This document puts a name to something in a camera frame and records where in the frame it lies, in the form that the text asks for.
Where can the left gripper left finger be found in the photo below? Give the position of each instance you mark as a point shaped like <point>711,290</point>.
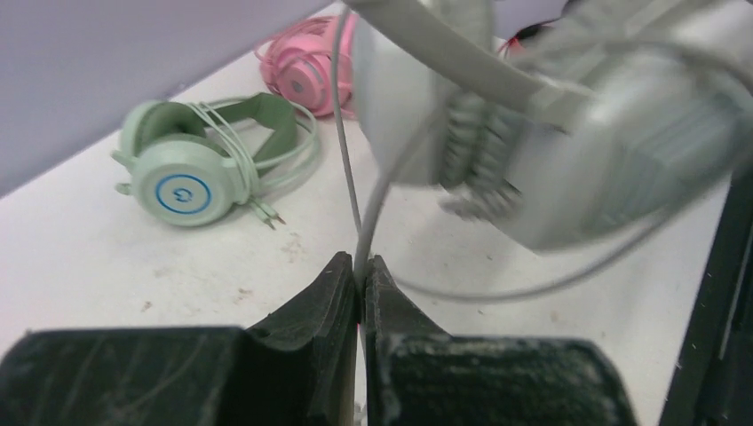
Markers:
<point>294,367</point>

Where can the red and black headphones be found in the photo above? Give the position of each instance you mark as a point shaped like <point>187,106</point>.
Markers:
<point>525,35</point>

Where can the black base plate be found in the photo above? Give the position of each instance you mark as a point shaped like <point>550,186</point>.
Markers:
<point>712,382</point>

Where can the white gaming headset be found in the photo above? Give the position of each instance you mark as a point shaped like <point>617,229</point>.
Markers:
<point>625,110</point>

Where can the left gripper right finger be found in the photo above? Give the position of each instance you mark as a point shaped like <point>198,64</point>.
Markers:
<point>419,374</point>

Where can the mint green headphones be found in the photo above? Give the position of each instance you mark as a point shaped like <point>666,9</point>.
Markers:
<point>191,163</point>

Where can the pink cat-ear headphones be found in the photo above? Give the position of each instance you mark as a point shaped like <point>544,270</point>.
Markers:
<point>296,64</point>

